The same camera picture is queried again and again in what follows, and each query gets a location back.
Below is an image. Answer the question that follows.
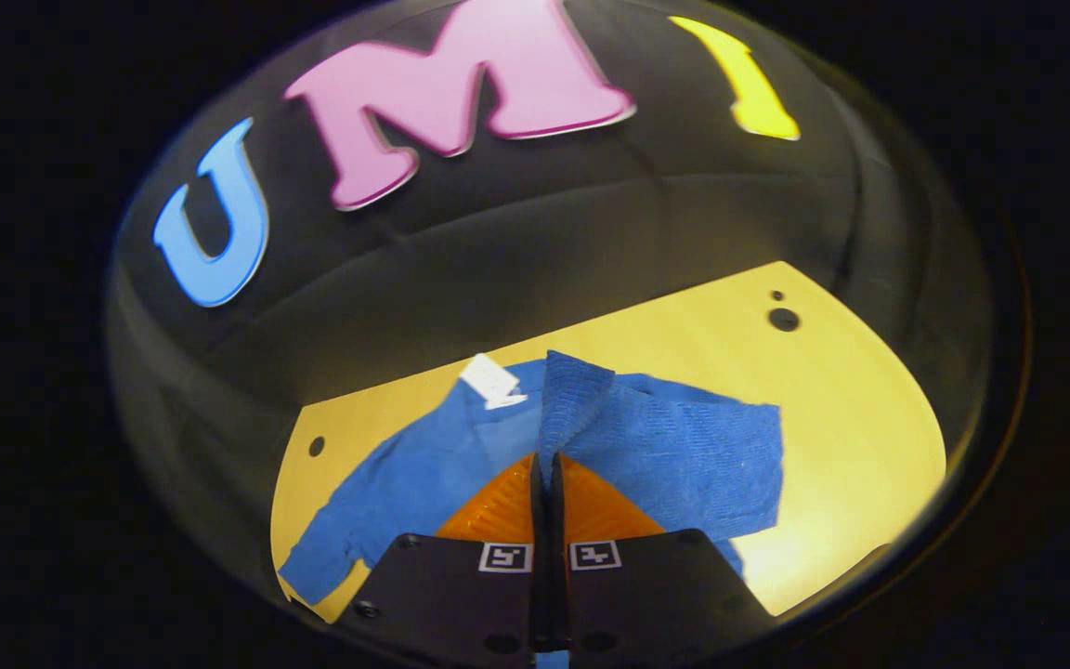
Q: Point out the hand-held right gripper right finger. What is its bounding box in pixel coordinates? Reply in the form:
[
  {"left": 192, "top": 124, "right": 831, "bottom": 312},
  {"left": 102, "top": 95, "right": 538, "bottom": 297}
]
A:
[{"left": 549, "top": 453, "right": 776, "bottom": 662}]

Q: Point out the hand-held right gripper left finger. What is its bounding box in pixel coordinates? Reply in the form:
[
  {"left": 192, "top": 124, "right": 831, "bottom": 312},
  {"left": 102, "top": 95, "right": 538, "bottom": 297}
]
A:
[{"left": 335, "top": 453, "right": 545, "bottom": 665}]

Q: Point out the blue corduroy shirt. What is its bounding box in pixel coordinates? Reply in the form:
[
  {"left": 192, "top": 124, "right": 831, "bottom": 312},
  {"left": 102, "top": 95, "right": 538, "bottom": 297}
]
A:
[{"left": 277, "top": 349, "right": 785, "bottom": 669}]

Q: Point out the black backdrop cloth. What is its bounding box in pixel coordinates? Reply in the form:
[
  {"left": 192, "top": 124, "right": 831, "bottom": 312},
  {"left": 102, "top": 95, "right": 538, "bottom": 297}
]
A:
[{"left": 108, "top": 0, "right": 996, "bottom": 596}]

